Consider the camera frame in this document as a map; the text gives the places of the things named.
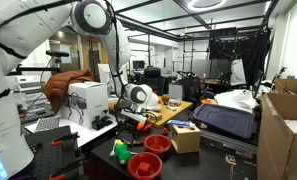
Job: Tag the black office chair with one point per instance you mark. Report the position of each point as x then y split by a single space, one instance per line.
153 78

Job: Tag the brown jacket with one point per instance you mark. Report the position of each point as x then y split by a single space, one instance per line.
57 86

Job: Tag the small cardboard box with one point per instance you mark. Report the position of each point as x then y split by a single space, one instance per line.
185 140

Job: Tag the red bowl with balls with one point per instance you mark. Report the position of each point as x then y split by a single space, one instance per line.
143 126

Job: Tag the large cardboard box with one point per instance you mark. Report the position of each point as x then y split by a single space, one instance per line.
277 148

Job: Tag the wooden table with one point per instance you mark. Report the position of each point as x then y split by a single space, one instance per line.
167 114

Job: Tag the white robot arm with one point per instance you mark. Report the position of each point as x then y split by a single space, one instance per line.
24 26

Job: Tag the middle red bowl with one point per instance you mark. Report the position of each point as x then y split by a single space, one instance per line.
157 144

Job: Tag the orange square block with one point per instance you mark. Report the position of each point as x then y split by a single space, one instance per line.
143 169

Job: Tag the small orange cube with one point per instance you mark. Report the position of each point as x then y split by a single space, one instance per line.
165 131

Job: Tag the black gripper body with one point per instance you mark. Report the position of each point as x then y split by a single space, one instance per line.
128 125

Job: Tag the green plush object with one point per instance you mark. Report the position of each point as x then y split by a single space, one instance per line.
121 151

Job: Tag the blue plastic bin lid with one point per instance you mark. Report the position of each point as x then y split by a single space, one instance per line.
231 120

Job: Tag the white robot dog box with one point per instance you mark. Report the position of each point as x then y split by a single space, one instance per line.
84 101

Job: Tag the red bowl with orange block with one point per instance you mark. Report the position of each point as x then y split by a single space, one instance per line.
156 165

